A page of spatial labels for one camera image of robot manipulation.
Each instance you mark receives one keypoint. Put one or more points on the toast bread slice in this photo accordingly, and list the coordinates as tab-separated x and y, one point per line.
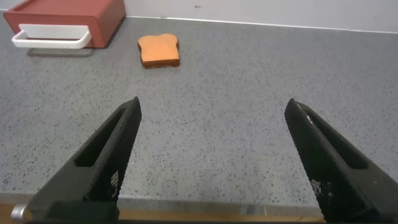
159	51

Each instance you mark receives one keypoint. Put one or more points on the red drawer housing box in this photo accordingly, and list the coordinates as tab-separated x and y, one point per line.
109	15

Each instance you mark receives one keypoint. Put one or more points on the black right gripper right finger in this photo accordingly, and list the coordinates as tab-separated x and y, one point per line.
332	168

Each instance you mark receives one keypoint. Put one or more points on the small silver metal knob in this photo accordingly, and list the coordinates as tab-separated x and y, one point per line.
18	212

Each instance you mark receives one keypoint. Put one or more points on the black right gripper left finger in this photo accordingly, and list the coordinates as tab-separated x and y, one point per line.
99	168

